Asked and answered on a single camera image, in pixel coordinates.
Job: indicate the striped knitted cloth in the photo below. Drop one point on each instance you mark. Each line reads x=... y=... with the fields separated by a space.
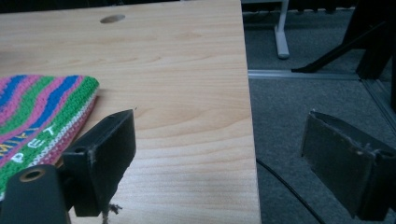
x=37 y=115

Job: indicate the metal floor rail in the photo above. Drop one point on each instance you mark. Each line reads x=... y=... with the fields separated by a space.
x=314 y=75

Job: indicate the black stand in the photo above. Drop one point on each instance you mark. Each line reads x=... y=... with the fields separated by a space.
x=358 y=40

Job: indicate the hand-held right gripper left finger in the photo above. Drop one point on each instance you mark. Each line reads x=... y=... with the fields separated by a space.
x=102 y=155

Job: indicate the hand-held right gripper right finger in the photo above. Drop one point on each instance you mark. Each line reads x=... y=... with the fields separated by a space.
x=339 y=165

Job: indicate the white metal table leg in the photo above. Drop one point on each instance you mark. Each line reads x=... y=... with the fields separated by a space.
x=281 y=31

